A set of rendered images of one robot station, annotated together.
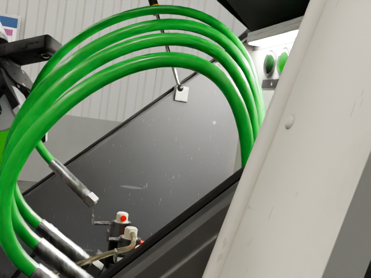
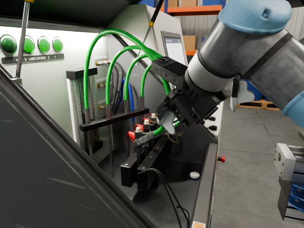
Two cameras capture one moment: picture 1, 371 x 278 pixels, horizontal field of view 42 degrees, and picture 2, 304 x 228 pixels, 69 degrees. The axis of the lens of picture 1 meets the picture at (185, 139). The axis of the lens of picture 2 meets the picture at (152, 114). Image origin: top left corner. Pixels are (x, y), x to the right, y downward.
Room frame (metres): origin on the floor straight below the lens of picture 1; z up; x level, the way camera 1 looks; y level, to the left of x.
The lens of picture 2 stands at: (1.23, 0.51, 1.38)
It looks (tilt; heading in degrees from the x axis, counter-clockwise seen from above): 18 degrees down; 215
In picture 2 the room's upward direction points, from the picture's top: straight up
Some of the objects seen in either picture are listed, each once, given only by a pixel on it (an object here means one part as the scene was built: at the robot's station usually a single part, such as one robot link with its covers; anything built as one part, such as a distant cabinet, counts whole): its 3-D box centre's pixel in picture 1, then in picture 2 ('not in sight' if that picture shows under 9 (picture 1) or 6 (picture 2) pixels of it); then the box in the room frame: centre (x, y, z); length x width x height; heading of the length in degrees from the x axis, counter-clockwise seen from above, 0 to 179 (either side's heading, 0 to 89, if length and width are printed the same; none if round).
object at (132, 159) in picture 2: not in sight; (150, 163); (0.57, 0.04, 0.91); 0.34 x 0.10 x 0.15; 16
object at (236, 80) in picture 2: not in sight; (235, 80); (0.62, 0.36, 1.29); 0.05 x 0.02 x 0.09; 16
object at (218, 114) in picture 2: not in sight; (203, 113); (-0.03, 0.03, 0.97); 0.70 x 0.22 x 0.03; 16
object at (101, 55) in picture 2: not in sight; (105, 83); (0.52, -0.25, 1.20); 0.13 x 0.03 x 0.31; 16
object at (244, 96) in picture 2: not in sight; (242, 97); (0.61, 0.38, 1.24); 0.06 x 0.03 x 0.09; 106
